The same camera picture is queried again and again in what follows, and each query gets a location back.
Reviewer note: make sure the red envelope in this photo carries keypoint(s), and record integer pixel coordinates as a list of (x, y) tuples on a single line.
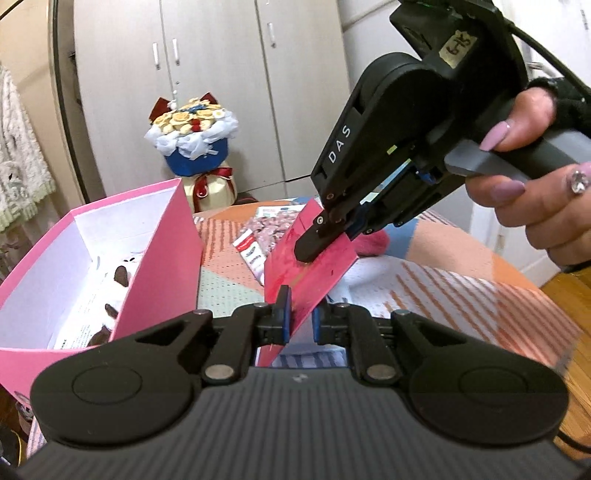
[(309, 282)]

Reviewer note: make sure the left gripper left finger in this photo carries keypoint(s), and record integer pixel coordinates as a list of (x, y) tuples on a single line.
[(275, 323)]

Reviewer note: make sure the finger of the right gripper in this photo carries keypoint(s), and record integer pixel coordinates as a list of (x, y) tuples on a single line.
[(326, 230)]

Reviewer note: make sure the grey wardrobe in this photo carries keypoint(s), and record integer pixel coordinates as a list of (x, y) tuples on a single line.
[(279, 66)]

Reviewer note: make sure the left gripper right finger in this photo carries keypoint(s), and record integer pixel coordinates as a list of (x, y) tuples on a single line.
[(330, 323)]

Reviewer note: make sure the white plush toy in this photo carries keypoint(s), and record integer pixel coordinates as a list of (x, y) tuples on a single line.
[(113, 279)]

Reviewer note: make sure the floral pink cloth scrunchie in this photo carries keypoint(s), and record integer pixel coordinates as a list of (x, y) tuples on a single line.
[(269, 230)]

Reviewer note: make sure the patchwork tablecloth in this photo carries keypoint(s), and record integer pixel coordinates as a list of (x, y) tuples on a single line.
[(431, 267)]

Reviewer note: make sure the blue white tissue pack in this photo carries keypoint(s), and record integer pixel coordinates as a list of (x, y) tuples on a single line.
[(247, 246)]

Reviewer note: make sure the pink fluffy pompom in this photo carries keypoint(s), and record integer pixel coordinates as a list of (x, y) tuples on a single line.
[(371, 245)]

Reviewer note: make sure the white fluffy cardigan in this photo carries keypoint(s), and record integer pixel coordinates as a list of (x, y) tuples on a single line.
[(25, 176)]

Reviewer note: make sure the flower bouquet blue wrap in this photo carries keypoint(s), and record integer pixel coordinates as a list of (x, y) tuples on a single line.
[(194, 141)]

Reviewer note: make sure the pink cardboard box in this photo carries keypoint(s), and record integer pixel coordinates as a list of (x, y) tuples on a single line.
[(48, 304)]

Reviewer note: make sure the right hand pink nails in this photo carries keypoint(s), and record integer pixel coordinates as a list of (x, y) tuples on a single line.
[(554, 209)]

